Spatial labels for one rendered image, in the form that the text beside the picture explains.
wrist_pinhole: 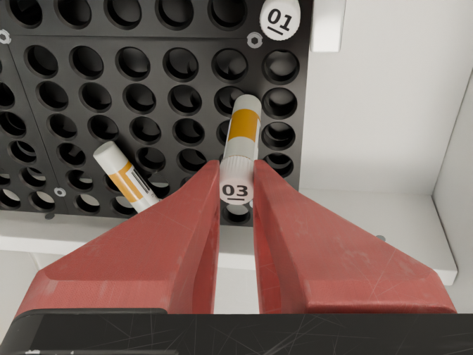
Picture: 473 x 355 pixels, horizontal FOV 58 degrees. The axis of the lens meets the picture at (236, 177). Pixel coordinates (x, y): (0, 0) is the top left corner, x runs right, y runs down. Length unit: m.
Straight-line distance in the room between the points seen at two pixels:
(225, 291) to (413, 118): 0.30
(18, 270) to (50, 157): 0.24
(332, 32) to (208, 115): 0.07
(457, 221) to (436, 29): 0.09
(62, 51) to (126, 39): 0.03
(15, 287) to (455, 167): 0.36
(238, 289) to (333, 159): 0.25
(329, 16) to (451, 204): 0.12
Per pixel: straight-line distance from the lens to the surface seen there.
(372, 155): 0.25
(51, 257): 0.48
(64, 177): 0.21
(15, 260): 0.43
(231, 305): 0.49
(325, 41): 0.21
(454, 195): 0.25
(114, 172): 0.18
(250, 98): 0.16
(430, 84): 0.24
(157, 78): 0.17
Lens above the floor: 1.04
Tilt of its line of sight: 52 degrees down
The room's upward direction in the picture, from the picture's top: 168 degrees counter-clockwise
